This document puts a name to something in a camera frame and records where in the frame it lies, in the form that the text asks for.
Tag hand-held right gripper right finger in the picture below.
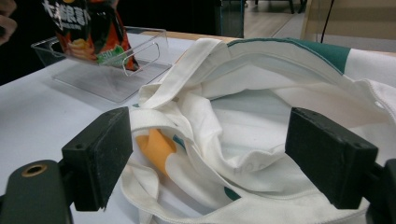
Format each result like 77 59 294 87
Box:
284 106 380 210

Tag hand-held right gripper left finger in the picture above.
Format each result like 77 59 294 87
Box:
61 106 134 213

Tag clear plastic container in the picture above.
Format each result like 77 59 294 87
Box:
31 26 173 105

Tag white tote bag coloured patches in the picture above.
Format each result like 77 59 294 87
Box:
120 36 396 224

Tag red black snack packet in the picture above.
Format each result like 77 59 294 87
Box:
41 0 141 73

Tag dark cabinet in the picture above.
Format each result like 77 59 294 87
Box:
118 0 246 39

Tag black hanging cable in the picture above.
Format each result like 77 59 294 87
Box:
319 0 336 44

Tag beige wooden frame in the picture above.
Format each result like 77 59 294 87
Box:
300 0 396 53

